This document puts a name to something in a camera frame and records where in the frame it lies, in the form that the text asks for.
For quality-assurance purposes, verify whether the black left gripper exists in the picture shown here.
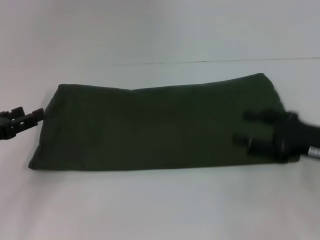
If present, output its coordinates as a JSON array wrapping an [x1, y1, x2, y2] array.
[[0, 106, 45, 141]]

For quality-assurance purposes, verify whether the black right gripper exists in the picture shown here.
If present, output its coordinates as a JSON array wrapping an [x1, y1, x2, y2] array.
[[232, 108, 320, 165]]

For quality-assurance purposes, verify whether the dark green FREE T-shirt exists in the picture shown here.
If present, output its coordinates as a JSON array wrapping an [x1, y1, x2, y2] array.
[[27, 72, 301, 172]]

